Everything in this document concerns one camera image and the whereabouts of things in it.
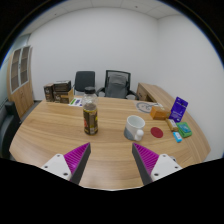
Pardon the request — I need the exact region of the green and white leaflet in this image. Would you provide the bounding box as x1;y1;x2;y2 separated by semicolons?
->
68;97;84;108

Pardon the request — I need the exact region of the wooden side desk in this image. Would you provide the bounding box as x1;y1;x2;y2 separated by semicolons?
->
135;82;174;107

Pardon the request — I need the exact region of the white and grey mug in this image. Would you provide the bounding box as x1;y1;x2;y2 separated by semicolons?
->
123;114;146;142

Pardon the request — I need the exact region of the small tan box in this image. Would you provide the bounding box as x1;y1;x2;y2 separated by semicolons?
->
165;118;179;132

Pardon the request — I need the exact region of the wooden shelf cabinet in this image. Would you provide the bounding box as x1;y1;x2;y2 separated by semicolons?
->
6;45;35;119

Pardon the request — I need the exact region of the grey mesh-back office chair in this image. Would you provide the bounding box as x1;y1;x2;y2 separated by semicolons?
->
96;69;139;100

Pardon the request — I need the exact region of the dark brown carton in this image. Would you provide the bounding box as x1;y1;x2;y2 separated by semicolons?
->
43;83;55;103

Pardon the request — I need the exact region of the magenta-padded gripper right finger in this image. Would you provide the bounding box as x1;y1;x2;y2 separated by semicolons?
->
131;142;184;186

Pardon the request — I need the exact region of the black armchair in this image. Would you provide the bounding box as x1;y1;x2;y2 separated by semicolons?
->
0;100;22;159

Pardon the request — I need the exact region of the green flat box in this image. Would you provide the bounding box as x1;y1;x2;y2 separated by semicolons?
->
175;121;193;139

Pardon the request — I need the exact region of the black carton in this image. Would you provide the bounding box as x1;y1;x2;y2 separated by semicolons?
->
53;79;72;93

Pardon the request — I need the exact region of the clear bottle with dark label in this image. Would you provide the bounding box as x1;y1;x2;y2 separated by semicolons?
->
82;86;100;136

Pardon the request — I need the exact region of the flat round red coaster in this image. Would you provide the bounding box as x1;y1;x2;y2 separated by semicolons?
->
150;126;164;139

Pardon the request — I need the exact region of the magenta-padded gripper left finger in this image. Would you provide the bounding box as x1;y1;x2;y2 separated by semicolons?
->
41;142;92;185

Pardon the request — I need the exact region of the small blue box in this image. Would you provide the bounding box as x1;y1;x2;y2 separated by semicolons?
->
172;131;183;144

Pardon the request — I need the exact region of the black office chair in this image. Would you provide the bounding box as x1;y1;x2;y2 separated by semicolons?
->
73;70;97;97

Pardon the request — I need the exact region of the orange-brown wooden box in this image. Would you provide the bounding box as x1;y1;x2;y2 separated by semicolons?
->
149;105;171;121

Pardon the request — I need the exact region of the purple standing card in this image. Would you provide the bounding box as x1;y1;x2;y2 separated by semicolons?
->
168;96;189;123

